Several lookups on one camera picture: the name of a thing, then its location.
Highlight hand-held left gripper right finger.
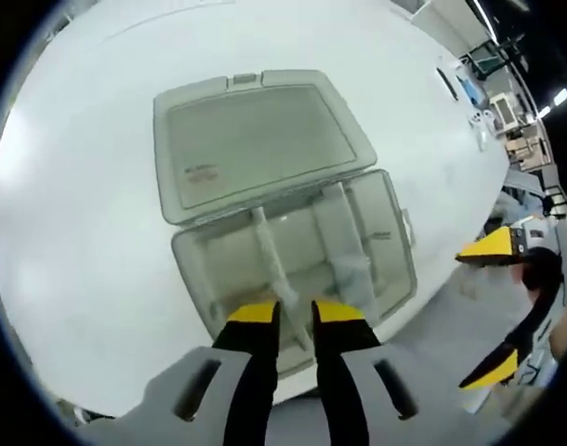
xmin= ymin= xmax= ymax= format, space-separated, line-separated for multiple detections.
xmin=310 ymin=299 xmax=494 ymax=446

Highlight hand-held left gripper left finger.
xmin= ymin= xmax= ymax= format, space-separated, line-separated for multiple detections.
xmin=85 ymin=299 xmax=283 ymax=446

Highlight clear plastic divider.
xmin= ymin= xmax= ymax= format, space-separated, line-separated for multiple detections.
xmin=316 ymin=181 xmax=376 ymax=308
xmin=251 ymin=205 xmax=313 ymax=353

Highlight grey transparent guide fixture box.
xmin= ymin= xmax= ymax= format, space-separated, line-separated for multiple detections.
xmin=152 ymin=69 xmax=418 ymax=374

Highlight white game controller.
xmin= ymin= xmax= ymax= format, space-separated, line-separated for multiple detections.
xmin=468 ymin=109 xmax=497 ymax=153

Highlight blue flat device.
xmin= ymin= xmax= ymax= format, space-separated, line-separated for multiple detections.
xmin=456 ymin=73 xmax=488 ymax=107

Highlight black remote control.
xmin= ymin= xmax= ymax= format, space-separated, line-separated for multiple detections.
xmin=434 ymin=66 xmax=460 ymax=102

